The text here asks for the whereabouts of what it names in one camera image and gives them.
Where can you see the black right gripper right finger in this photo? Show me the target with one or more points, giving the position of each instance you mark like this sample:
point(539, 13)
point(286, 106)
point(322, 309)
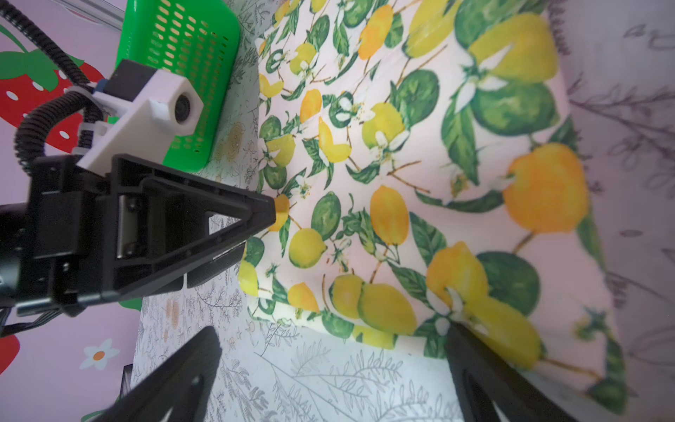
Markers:
point(486, 386)

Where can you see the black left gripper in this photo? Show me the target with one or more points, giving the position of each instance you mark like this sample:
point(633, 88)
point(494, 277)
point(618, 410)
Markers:
point(80, 239)

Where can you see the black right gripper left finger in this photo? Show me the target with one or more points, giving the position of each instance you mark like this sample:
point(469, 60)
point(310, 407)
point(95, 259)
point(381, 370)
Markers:
point(179, 389)

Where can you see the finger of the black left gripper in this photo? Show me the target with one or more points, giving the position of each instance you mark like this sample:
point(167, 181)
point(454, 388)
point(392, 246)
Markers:
point(206, 272)

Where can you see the lemon print skirt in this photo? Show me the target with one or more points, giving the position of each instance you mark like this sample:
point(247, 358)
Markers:
point(425, 171)

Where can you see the green plastic basket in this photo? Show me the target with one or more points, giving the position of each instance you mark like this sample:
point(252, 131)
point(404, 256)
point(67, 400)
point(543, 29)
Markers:
point(196, 39)

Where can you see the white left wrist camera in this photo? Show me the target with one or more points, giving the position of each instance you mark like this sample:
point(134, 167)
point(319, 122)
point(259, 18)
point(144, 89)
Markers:
point(151, 108)

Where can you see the aluminium corner post left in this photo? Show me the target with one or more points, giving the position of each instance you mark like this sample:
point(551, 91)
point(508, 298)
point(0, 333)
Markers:
point(109, 13)

